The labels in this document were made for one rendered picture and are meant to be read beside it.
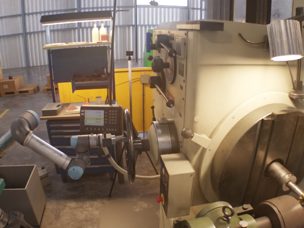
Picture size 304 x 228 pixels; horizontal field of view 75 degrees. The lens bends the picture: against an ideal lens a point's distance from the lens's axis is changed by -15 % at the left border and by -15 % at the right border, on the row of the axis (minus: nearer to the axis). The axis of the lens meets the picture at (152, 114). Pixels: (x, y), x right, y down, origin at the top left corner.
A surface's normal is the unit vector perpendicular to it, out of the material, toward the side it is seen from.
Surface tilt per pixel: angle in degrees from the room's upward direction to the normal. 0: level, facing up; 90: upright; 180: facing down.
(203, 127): 90
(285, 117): 90
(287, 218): 36
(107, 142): 76
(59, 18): 58
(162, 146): 66
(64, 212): 0
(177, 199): 90
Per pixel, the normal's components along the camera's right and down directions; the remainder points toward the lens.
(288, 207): 0.03, -0.86
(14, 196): 0.18, 0.36
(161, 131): 0.10, -0.59
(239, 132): -0.72, -0.59
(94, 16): 0.11, -0.19
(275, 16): -0.98, 0.07
